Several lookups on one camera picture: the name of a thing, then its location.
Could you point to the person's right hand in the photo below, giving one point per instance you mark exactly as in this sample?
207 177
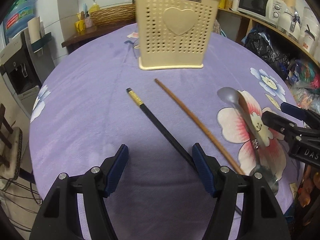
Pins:
310 181

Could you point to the black plastic bag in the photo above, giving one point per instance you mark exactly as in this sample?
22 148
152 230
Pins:
259 42

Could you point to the black gold-banded chopstick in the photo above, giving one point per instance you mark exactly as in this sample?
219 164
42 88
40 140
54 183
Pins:
211 161

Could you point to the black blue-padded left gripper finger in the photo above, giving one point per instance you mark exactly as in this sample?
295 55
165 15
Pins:
288 129
309 117

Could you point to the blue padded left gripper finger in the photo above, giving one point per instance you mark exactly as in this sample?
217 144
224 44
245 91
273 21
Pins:
203 169
114 168

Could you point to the beige perforated utensil holder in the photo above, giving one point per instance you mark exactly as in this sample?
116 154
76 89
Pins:
174 34

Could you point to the dark wooden sink counter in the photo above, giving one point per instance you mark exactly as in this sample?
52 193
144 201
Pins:
79 39

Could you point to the yellow cup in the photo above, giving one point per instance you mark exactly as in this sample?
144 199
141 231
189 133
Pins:
80 26

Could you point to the wooden side shelf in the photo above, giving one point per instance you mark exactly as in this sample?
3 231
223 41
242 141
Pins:
248 22

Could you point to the purple floral tablecloth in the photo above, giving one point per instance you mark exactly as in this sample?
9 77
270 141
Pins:
84 114

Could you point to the paper cup stack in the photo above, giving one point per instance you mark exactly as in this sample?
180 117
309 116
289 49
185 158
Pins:
36 37

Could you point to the grey water dispenser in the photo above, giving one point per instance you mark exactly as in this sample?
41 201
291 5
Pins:
25 71

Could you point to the brown wooden chopstick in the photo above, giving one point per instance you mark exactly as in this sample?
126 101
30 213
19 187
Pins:
203 128

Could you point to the wooden stool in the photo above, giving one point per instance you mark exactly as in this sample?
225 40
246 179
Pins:
11 149

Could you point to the blue water jug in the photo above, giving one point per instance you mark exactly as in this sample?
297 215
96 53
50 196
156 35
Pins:
18 16

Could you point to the metal spoon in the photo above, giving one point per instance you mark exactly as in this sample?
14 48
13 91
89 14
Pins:
229 95

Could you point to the white electric kettle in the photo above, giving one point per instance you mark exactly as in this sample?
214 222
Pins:
289 24

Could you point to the yellow soap dispenser bottle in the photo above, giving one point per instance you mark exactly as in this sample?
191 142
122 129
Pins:
94 8

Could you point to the woven brown basin sink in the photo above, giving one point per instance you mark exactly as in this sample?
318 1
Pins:
113 15

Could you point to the white microwave oven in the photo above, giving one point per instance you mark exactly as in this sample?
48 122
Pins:
264 10

